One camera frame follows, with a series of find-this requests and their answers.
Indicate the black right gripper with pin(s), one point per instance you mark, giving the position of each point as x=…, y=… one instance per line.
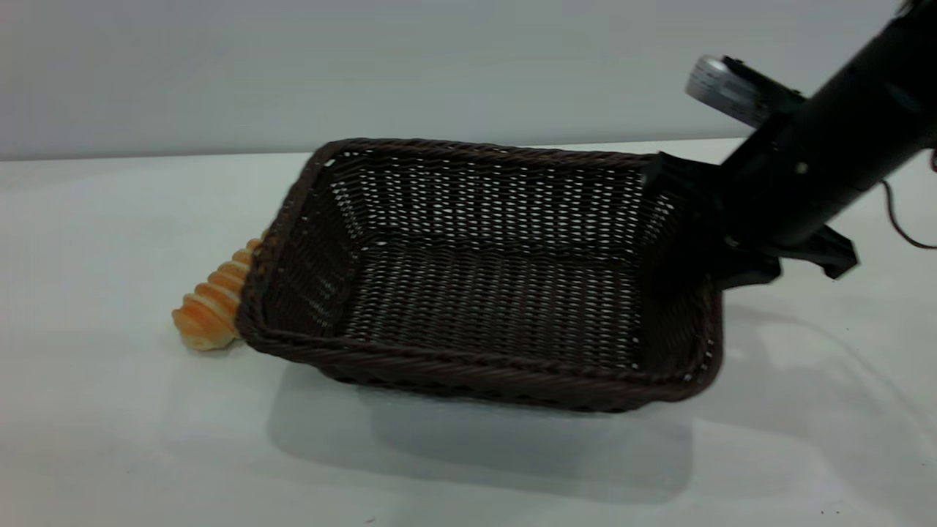
x=776, y=190

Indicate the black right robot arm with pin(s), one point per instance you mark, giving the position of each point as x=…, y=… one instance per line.
x=878, y=80

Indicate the silver grey wrist camera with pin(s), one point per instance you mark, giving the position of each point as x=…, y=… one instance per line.
x=725, y=89

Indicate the dark brown wicker basket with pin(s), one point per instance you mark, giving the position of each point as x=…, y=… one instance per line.
x=476, y=307

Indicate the spiral orange bread roll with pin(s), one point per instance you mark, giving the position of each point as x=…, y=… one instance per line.
x=208, y=311

